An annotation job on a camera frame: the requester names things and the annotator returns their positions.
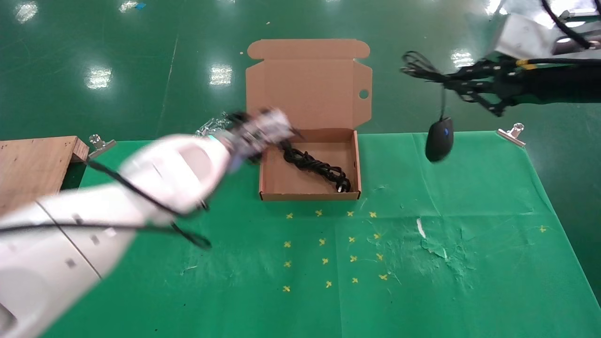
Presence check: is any green table cloth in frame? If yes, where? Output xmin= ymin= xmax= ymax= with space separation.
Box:
xmin=40 ymin=131 xmax=601 ymax=338

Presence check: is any silver metal binder clip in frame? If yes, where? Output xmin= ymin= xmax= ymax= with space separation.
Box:
xmin=497 ymin=123 xmax=527 ymax=149
xmin=88 ymin=134 xmax=117 ymax=160

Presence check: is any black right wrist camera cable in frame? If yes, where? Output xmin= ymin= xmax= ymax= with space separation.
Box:
xmin=516 ymin=0 xmax=601 ymax=71

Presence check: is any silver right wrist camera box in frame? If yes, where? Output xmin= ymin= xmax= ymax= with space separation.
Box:
xmin=491 ymin=13 xmax=571 ymax=60

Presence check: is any clear plastic wrapper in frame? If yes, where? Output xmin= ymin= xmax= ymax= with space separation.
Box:
xmin=194 ymin=111 xmax=235 ymax=139

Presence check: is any open brown cardboard box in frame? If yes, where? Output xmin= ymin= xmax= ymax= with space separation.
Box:
xmin=246 ymin=38 xmax=374 ymax=202

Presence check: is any black data cable with plug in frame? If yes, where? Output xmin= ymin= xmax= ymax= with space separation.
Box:
xmin=281 ymin=140 xmax=352 ymax=193

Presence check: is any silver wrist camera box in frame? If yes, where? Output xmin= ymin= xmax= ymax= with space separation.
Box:
xmin=254 ymin=109 xmax=295 ymax=142
xmin=491 ymin=13 xmax=571 ymax=60

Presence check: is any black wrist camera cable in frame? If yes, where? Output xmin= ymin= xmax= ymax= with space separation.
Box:
xmin=0 ymin=221 xmax=175 ymax=234
xmin=516 ymin=0 xmax=601 ymax=71

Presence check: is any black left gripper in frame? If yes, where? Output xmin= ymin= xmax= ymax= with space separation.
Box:
xmin=229 ymin=111 xmax=264 ymax=163

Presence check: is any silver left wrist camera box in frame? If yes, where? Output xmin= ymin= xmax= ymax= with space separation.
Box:
xmin=254 ymin=109 xmax=295 ymax=142

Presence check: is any thick black hanging arm cable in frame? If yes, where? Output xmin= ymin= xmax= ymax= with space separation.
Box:
xmin=87 ymin=160 xmax=213 ymax=250

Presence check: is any brown wooden board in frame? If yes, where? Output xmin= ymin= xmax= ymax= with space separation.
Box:
xmin=0 ymin=136 xmax=90 ymax=216

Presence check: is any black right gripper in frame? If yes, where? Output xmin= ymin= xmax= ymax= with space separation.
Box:
xmin=444 ymin=60 xmax=601 ymax=118

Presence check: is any black left wrist camera cable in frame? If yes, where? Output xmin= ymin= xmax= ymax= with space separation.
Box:
xmin=0 ymin=221 xmax=175 ymax=234

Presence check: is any black wired computer mouse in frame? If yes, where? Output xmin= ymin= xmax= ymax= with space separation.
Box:
xmin=401 ymin=51 xmax=455 ymax=163

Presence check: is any grey metal stand foot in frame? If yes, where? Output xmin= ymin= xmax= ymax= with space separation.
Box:
xmin=559 ymin=8 xmax=601 ymax=22

